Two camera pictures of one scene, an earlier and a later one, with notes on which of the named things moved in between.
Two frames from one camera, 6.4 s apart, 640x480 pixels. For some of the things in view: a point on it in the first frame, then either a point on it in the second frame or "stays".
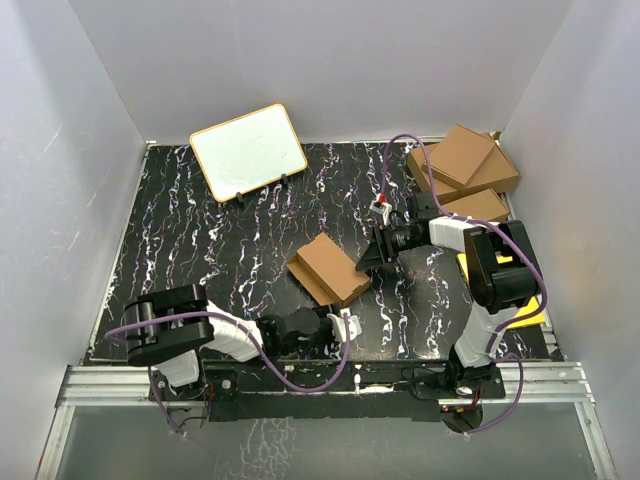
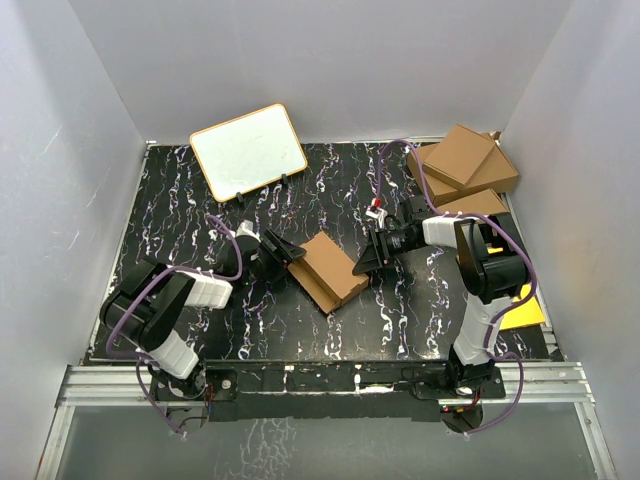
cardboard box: [485, 205] stays
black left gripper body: [322, 335] -> [267, 265]
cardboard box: [326, 271] stays
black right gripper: [378, 248] stays
